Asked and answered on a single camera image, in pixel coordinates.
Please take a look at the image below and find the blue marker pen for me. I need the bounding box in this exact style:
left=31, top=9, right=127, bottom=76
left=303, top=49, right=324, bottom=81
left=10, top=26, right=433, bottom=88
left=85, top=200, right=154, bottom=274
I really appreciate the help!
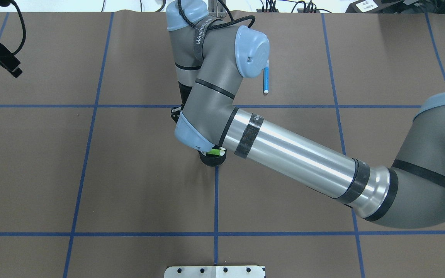
left=263, top=60, right=270, bottom=95

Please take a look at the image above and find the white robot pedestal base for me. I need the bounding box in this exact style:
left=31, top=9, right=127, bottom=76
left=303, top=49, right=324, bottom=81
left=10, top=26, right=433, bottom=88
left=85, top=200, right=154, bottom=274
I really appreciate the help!
left=164, top=265, right=267, bottom=278

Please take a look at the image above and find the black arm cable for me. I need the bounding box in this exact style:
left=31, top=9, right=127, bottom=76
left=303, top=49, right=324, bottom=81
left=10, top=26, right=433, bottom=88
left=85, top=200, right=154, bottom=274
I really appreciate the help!
left=176, top=0, right=256, bottom=31

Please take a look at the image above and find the aluminium frame post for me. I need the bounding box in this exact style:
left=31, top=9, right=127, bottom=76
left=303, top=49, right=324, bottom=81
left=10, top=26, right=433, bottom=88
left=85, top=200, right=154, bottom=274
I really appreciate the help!
left=208, top=0, right=228, bottom=18

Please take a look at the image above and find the brown paper table cover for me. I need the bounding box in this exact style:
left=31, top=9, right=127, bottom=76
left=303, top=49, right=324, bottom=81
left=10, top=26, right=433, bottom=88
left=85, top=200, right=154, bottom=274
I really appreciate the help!
left=0, top=10, right=445, bottom=278

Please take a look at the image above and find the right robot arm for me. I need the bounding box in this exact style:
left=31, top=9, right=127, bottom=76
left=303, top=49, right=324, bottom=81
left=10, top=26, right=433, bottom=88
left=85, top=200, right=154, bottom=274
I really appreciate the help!
left=166, top=0, right=445, bottom=229

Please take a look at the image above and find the green highlighter pen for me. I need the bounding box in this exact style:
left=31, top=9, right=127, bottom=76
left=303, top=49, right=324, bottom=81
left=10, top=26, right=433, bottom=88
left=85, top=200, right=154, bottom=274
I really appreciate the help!
left=205, top=149, right=226, bottom=156

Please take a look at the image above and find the black mesh pen cup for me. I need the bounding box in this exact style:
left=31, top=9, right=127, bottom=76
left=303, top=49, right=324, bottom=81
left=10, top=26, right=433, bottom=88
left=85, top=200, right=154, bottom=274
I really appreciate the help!
left=198, top=151, right=227, bottom=167

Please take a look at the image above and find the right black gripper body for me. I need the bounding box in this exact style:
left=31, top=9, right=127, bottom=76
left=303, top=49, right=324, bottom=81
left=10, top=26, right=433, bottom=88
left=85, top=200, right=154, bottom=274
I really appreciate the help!
left=178, top=81, right=192, bottom=111

